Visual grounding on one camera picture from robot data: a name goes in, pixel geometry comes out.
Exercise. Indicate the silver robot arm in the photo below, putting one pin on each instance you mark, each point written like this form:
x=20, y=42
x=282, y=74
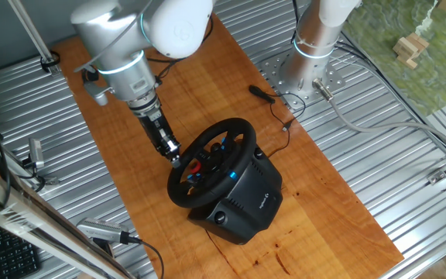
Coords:
x=130, y=73

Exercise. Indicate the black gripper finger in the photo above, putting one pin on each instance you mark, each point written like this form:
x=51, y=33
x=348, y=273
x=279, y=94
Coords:
x=167, y=153
x=174, y=149

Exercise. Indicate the small wooden block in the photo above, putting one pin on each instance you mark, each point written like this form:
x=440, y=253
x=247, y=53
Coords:
x=407, y=62
x=403, y=47
x=418, y=40

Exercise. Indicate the black wheel base housing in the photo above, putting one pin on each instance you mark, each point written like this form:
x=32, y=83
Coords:
x=246, y=201

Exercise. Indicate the grey conduit with connector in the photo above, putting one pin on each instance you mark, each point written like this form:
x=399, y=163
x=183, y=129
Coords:
x=322, y=89

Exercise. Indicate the black steering wheel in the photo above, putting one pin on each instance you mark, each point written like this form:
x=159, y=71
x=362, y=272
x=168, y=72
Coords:
x=207, y=199

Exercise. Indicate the aluminium frame beam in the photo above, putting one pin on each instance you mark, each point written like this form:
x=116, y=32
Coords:
x=33, y=221

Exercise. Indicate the silver robot mounting plate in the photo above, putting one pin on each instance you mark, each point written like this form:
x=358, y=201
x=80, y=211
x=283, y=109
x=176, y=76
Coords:
x=296, y=101

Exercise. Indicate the aluminium frame pole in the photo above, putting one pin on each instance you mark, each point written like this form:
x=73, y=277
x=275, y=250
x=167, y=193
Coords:
x=32, y=33

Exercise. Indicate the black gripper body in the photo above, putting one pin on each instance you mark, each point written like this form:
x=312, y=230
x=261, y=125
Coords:
x=155, y=128

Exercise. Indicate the wooden board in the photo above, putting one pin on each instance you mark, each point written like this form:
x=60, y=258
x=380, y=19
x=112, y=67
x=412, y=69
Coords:
x=323, y=217

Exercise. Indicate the green textured mat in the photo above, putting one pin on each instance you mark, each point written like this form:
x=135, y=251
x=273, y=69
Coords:
x=440, y=69

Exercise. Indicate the black keyboard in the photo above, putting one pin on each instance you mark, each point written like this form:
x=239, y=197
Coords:
x=12, y=255

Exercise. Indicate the grey ribbed camera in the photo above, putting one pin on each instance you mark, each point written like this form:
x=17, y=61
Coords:
x=101, y=229

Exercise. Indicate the small aluminium bracket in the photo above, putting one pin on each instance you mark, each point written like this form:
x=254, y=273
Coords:
x=51, y=180
x=436, y=176

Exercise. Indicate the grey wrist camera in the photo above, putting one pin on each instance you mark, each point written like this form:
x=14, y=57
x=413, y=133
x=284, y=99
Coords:
x=99, y=95

